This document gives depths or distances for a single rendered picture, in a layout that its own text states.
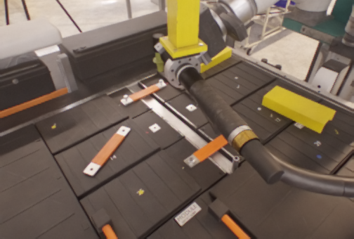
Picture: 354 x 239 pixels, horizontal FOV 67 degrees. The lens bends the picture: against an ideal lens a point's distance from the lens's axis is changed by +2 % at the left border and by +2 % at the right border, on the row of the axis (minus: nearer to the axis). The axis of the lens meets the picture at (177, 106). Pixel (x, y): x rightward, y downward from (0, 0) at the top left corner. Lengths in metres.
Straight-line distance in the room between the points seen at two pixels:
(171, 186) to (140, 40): 0.53
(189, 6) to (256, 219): 0.41
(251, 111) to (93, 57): 0.49
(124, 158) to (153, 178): 0.09
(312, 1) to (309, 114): 0.89
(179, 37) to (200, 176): 0.30
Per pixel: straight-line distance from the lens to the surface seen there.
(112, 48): 0.87
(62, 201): 0.58
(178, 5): 0.53
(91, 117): 0.74
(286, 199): 0.57
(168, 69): 0.60
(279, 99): 0.76
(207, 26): 0.65
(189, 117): 0.72
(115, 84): 0.87
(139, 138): 0.65
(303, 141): 0.70
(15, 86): 0.82
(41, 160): 0.67
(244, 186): 0.57
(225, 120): 0.46
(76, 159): 0.65
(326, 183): 0.44
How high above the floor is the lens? 1.47
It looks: 40 degrees down
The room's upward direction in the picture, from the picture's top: 1 degrees counter-clockwise
